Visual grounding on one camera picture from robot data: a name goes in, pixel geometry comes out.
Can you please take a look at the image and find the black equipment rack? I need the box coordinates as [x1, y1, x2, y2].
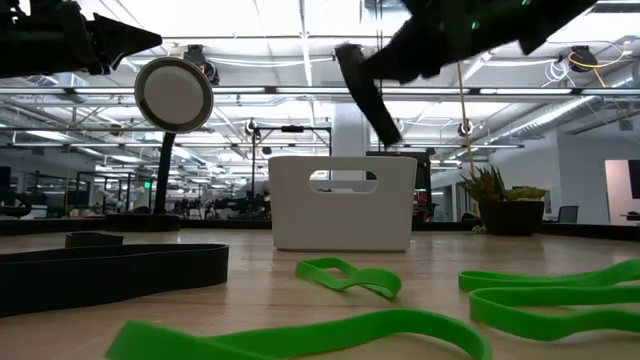
[367, 149, 434, 224]

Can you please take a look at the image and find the black background frame rig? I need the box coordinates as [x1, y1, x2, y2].
[251, 124, 333, 202]

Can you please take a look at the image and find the white plastic bin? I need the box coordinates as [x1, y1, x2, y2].
[268, 155, 418, 253]

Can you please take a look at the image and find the potted succulent plant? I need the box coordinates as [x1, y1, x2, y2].
[458, 164, 548, 237]

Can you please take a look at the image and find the grey office chair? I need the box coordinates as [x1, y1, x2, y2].
[556, 204, 580, 224]

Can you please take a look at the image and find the black aluminium table frame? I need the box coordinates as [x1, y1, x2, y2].
[0, 217, 640, 242]

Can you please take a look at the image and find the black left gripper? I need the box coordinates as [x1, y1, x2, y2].
[0, 0, 164, 80]

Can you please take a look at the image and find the yellow hanging cable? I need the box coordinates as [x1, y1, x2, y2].
[455, 59, 477, 177]

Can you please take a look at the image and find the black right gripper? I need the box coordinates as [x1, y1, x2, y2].
[363, 0, 539, 84]

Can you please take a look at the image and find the black ceiling-mounted device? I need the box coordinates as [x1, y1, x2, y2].
[567, 44, 600, 74]
[182, 43, 221, 86]

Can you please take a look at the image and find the black desk lamp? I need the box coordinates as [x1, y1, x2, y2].
[104, 56, 215, 233]

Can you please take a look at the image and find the black wall monitor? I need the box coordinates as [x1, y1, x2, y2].
[628, 159, 640, 200]

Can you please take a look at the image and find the green rubber band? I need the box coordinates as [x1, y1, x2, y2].
[294, 256, 403, 302]
[458, 258, 640, 294]
[468, 285, 640, 343]
[104, 308, 494, 360]

